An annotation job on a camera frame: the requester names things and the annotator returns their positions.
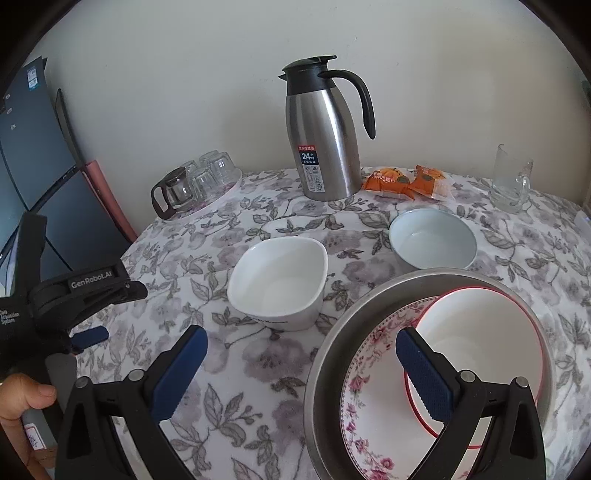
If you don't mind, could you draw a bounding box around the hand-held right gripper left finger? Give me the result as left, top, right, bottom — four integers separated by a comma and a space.
54, 324, 208, 480

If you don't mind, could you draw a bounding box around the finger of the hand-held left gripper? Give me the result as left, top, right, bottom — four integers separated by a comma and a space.
67, 325, 110, 354
113, 281, 148, 304

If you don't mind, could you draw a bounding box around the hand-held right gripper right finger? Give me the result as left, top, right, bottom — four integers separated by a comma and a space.
396, 327, 548, 480

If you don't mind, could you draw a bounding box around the pink floral plate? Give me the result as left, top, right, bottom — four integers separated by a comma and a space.
341, 295, 490, 480

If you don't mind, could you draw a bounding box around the red-rimmed white bowl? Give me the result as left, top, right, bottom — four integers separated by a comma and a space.
405, 286, 555, 449

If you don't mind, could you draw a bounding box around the stainless steel basin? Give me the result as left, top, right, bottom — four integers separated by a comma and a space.
303, 269, 557, 480

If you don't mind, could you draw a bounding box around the person's left hand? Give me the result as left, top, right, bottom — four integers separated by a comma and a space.
0, 373, 58, 480

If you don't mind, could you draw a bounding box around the floral grey tablecloth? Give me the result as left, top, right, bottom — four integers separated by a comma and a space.
69, 167, 591, 480

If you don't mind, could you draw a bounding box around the pink foam panel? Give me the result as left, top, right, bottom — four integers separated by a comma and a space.
84, 159, 138, 241

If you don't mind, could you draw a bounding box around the small round white bowl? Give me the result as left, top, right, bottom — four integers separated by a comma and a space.
389, 208, 478, 271

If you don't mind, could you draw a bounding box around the square white ceramic bowl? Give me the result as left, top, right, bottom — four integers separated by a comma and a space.
227, 237, 329, 332

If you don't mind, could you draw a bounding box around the dark blue refrigerator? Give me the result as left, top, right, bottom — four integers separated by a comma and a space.
0, 56, 134, 296

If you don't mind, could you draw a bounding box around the round white tray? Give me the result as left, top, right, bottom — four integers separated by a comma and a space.
161, 168, 243, 217

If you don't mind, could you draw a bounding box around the orange snack packet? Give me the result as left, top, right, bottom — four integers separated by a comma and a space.
410, 165, 455, 202
361, 167, 414, 199

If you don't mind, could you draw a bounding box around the clear glass mug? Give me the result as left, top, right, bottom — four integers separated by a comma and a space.
488, 144, 535, 214

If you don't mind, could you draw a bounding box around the stainless steel thermos jug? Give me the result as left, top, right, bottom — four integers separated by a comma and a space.
278, 55, 376, 201

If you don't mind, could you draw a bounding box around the glass teapot with dark handle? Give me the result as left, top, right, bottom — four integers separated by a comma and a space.
150, 167, 195, 220

